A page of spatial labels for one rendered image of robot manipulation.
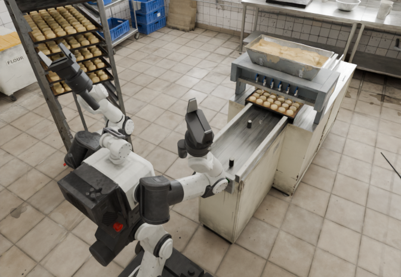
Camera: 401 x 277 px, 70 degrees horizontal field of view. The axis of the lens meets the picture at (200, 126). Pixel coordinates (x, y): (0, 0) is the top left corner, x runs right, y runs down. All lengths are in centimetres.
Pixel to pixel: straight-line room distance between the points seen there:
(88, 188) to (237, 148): 112
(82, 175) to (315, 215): 212
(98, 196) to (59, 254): 162
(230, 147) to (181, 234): 93
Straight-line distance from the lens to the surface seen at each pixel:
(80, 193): 111
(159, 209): 105
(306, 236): 265
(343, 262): 264
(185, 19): 605
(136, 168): 113
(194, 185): 113
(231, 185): 180
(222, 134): 196
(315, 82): 211
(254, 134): 208
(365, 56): 516
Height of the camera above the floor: 218
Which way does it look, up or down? 40 degrees down
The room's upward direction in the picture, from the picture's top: straight up
